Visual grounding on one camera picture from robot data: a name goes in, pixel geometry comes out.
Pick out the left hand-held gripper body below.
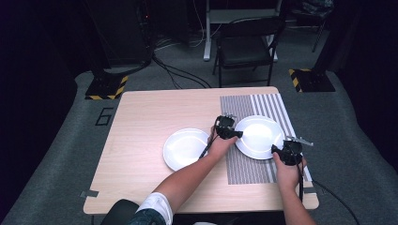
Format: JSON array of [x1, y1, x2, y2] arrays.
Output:
[[214, 112, 237, 141]]

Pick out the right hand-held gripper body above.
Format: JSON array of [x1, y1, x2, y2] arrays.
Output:
[[276, 135, 314, 167]]

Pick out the white plate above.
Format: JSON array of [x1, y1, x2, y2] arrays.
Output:
[[234, 114, 286, 161], [162, 127, 211, 173]]

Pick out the person's left hand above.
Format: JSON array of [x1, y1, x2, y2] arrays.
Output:
[[206, 126, 239, 161]]

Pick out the person's right hand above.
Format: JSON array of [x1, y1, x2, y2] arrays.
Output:
[[271, 151, 309, 192]]

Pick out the grey white striped placemat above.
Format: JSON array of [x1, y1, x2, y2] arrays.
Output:
[[220, 93, 314, 186]]

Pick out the grey tape piece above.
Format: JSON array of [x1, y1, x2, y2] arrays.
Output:
[[79, 189, 100, 199], [301, 186, 326, 197]]

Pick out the black stand base hazard stripes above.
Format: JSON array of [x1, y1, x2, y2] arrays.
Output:
[[84, 67, 130, 101], [287, 60, 336, 94]]

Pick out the black folding chair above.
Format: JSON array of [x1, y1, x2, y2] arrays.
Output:
[[211, 15, 286, 88]]

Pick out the person's white sleeve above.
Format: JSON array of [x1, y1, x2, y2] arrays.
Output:
[[136, 191, 174, 225]]

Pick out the dark equipment cabinet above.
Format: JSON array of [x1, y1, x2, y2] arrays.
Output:
[[82, 0, 155, 70]]

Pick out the left hand-held gripper cable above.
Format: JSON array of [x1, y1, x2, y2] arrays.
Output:
[[198, 126, 219, 160]]

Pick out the hand-held gripper cable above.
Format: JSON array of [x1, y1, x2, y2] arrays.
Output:
[[295, 157, 306, 203], [198, 126, 219, 160]]

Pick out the right hand-held gripper cable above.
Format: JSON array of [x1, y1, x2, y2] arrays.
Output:
[[295, 157, 306, 203]]

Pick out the black cable by table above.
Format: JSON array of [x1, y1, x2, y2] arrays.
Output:
[[312, 179, 361, 225]]

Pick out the black floor cable bundle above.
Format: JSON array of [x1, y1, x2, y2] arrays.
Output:
[[151, 51, 212, 90]]

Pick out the white desk frame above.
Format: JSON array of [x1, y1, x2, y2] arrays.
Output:
[[203, 0, 283, 62]]

